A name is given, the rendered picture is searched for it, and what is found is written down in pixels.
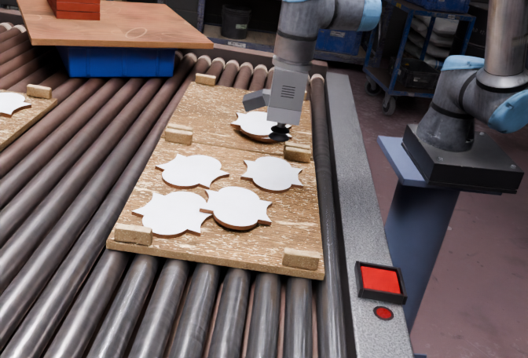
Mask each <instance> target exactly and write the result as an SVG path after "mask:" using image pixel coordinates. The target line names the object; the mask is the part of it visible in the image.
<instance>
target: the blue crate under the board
mask: <svg viewBox="0 0 528 358"><path fill-rule="evenodd" d="M56 48H57V51H58V53H59V55H60V58H61V59H62V62H63V64H64V66H65V68H66V71H67V73H68V75H69V77H71V78H155V77H173V75H174V56H175V50H178V48H141V47H105V46H56Z"/></svg>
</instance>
